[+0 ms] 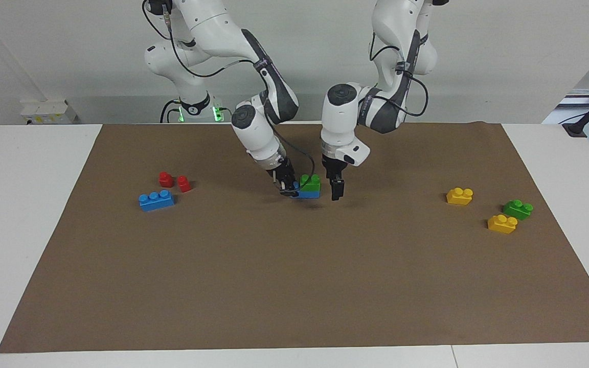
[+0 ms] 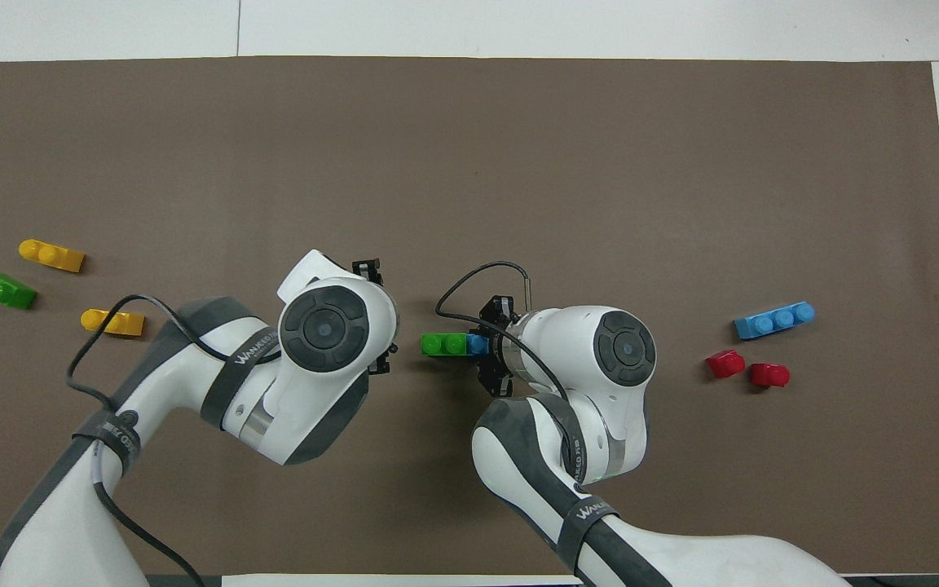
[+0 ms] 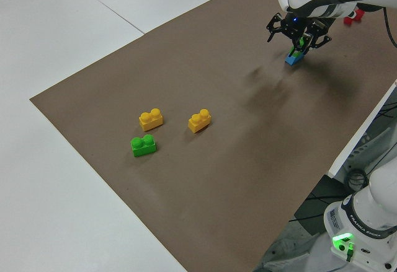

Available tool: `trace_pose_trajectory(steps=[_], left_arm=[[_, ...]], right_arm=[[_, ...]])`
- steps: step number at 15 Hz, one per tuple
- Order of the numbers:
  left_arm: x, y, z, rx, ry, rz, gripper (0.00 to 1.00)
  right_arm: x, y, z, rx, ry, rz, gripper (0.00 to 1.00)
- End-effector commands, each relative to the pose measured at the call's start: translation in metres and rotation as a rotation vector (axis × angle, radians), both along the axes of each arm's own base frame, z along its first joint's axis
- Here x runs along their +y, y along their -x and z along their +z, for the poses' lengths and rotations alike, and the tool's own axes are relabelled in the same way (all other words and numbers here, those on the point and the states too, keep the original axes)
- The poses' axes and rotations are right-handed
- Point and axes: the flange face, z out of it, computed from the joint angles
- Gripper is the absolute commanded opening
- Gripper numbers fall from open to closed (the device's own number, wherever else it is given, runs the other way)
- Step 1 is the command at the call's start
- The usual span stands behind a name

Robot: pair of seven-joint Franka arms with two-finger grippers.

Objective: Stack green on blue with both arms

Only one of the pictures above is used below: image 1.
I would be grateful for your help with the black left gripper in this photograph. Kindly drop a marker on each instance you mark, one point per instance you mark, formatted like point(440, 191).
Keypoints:
point(334, 168)

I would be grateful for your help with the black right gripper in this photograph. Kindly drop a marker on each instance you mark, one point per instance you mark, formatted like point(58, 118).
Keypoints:
point(281, 171)

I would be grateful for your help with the green two-stud toy brick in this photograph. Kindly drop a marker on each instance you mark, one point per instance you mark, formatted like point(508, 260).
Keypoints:
point(518, 210)
point(310, 184)

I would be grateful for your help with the blue three-stud toy brick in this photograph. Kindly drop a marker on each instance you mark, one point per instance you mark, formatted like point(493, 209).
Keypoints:
point(310, 194)
point(156, 201)

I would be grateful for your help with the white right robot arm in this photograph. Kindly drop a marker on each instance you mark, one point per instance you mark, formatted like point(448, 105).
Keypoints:
point(253, 133)

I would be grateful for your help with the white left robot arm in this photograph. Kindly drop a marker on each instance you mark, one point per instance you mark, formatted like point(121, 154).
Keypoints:
point(338, 122)

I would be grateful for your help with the brown table mat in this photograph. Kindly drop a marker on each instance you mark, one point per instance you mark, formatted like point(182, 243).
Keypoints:
point(294, 281)

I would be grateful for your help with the red one-stud toy brick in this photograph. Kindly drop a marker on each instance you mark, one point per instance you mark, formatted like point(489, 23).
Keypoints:
point(165, 180)
point(184, 184)

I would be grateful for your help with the yellow two-stud toy brick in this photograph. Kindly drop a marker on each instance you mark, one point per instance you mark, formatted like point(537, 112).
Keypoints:
point(459, 197)
point(502, 225)

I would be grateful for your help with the white wall box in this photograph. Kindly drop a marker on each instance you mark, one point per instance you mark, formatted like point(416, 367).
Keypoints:
point(46, 112)

